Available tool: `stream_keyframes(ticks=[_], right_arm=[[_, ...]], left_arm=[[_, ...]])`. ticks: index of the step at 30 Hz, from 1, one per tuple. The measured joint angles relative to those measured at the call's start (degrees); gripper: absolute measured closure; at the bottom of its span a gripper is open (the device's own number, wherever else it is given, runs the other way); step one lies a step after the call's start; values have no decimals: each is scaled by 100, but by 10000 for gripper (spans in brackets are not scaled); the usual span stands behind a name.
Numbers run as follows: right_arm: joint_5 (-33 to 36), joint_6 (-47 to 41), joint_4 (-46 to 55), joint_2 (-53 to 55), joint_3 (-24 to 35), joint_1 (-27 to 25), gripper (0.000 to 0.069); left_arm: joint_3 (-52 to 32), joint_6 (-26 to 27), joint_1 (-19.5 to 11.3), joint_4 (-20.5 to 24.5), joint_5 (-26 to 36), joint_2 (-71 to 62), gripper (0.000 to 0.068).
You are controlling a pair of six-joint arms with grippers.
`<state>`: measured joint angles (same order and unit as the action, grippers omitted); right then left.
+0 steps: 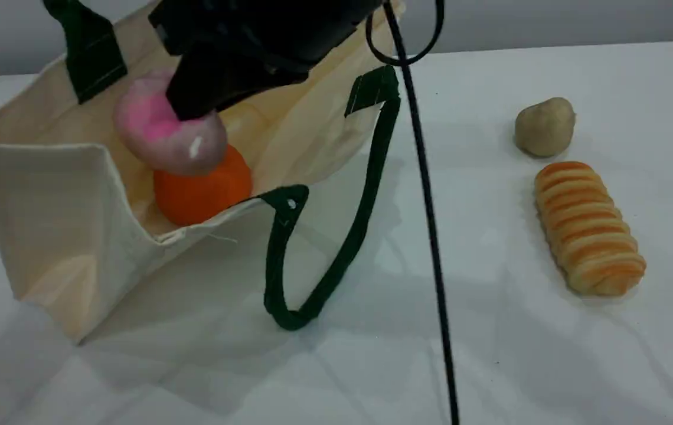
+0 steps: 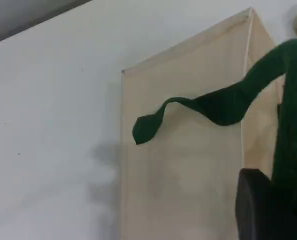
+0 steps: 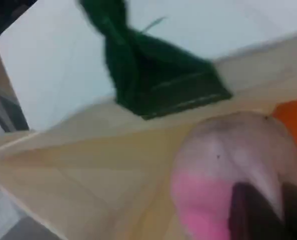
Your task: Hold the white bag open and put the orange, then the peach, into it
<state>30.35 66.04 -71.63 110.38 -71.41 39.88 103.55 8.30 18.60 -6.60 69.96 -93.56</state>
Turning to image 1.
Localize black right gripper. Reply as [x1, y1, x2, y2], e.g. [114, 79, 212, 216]
[148, 0, 384, 122]

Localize cream canvas bag green handles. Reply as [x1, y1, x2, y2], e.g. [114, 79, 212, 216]
[0, 0, 408, 344]

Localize striped golden bread roll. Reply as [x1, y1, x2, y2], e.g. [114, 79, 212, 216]
[534, 161, 647, 297]

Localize orange fruit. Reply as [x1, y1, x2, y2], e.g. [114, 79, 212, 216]
[153, 143, 253, 227]

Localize thin black cable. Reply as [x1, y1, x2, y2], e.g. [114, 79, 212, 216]
[365, 0, 461, 425]

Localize beige potato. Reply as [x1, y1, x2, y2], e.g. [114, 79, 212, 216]
[514, 97, 577, 159]

